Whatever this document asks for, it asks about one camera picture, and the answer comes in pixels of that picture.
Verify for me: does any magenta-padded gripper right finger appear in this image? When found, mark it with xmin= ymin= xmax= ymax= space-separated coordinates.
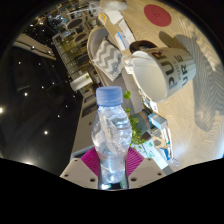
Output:
xmin=124 ymin=147 xmax=167 ymax=190

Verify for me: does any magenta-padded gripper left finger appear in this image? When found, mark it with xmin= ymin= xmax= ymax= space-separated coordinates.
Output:
xmin=59 ymin=147 xmax=102 ymax=190

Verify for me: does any clear blue-capped water bottle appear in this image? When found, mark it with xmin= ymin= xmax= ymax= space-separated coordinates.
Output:
xmin=91 ymin=85 xmax=133 ymax=185

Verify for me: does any small blue box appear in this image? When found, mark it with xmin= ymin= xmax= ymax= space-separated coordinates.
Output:
xmin=147 ymin=112 xmax=169 ymax=132

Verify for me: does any group of ceiling lights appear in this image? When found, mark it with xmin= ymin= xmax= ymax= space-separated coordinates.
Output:
xmin=0 ymin=39 xmax=64 ymax=168

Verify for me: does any printed paper leaflet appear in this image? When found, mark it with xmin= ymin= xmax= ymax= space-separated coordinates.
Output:
xmin=141 ymin=96 xmax=159 ymax=114

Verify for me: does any white round column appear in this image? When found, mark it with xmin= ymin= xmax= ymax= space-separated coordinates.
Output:
xmin=69 ymin=72 xmax=94 ymax=93

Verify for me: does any white lettered mug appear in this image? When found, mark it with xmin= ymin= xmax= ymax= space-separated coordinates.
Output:
xmin=123 ymin=39 xmax=198 ymax=104

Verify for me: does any grey zigzag pillow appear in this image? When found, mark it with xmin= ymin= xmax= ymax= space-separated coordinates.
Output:
xmin=91 ymin=39 xmax=124 ymax=82

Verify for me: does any blue and white card pack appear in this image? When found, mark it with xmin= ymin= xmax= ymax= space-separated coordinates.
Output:
xmin=114 ymin=28 xmax=135 ymax=51

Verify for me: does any grey curved sofa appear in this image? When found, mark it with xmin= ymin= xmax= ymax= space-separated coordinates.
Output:
xmin=85 ymin=25 xmax=144 ymax=114

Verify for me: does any group of round-backed chairs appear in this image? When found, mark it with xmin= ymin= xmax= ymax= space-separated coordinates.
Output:
xmin=46 ymin=3 xmax=91 ymax=46

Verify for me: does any small yellow card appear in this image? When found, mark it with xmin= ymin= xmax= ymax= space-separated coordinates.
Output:
xmin=98 ymin=12 xmax=108 ymax=24

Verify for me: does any white paper napkin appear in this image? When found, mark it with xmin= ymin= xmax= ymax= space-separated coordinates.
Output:
xmin=106 ymin=9 xmax=124 ymax=26

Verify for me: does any flat round red coaster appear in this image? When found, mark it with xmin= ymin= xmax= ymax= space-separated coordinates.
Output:
xmin=143 ymin=3 xmax=173 ymax=28

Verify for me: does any clear plastic cup with straw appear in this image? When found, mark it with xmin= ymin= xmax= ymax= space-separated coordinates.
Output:
xmin=88 ymin=0 xmax=129 ymax=18

